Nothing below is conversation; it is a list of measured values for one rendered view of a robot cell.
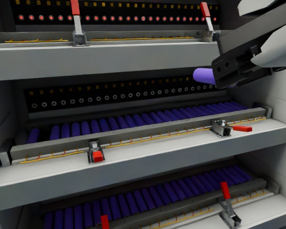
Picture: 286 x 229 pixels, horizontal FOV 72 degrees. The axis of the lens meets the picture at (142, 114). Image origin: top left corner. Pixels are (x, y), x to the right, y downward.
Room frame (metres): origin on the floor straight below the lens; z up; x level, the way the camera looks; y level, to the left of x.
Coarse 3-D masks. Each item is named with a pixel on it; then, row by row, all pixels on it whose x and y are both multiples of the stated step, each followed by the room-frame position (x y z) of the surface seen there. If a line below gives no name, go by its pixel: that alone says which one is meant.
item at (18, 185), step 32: (192, 96) 0.57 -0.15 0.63; (256, 96) 0.54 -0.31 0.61; (0, 128) 0.36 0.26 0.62; (256, 128) 0.45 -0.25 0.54; (0, 160) 0.34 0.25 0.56; (64, 160) 0.34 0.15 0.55; (128, 160) 0.34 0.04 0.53; (160, 160) 0.37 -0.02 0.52; (192, 160) 0.39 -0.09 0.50; (0, 192) 0.29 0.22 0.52; (32, 192) 0.31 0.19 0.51; (64, 192) 0.32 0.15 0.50
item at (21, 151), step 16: (240, 112) 0.48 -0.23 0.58; (256, 112) 0.49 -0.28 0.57; (128, 128) 0.40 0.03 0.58; (144, 128) 0.40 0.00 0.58; (160, 128) 0.41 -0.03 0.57; (176, 128) 0.42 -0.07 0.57; (192, 128) 0.44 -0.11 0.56; (32, 144) 0.35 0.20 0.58; (48, 144) 0.35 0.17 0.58; (64, 144) 0.36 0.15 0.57; (80, 144) 0.37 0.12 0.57; (32, 160) 0.33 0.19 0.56
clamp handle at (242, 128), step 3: (222, 123) 0.41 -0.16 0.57; (222, 126) 0.41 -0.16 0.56; (225, 126) 0.40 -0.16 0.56; (228, 126) 0.40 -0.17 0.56; (231, 126) 0.39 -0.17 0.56; (234, 126) 0.38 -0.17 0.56; (237, 126) 0.37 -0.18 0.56; (240, 126) 0.37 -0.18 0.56; (243, 126) 0.37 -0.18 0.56; (246, 126) 0.36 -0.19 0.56; (234, 129) 0.38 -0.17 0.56; (237, 129) 0.37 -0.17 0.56; (240, 129) 0.36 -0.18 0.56; (243, 129) 0.36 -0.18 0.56; (246, 129) 0.35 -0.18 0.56; (249, 129) 0.35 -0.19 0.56
